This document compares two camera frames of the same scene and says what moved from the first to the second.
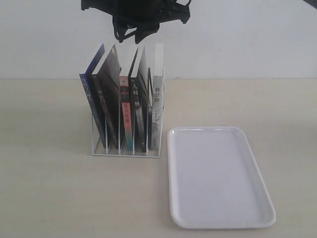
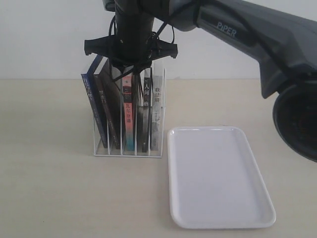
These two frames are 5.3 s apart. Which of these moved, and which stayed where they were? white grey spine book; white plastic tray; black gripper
Moved: black gripper
Stayed: white grey spine book; white plastic tray
